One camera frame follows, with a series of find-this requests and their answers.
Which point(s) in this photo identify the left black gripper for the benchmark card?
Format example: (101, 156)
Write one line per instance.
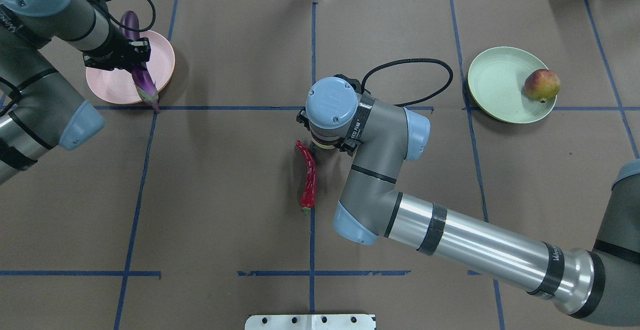
(115, 46)

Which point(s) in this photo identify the purple eggplant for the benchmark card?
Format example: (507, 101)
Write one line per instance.
(144, 85)

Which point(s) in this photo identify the red chili pepper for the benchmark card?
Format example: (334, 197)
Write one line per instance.
(309, 193)

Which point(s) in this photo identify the red-yellow apple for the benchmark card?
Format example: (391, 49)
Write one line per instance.
(542, 85)

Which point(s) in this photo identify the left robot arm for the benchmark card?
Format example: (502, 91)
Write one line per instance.
(44, 109)

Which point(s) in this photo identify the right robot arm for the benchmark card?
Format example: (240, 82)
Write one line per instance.
(599, 286)

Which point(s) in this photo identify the green plate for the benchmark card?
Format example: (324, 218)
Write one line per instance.
(496, 80)

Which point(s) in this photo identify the white camera stand column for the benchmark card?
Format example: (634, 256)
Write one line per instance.
(312, 322)

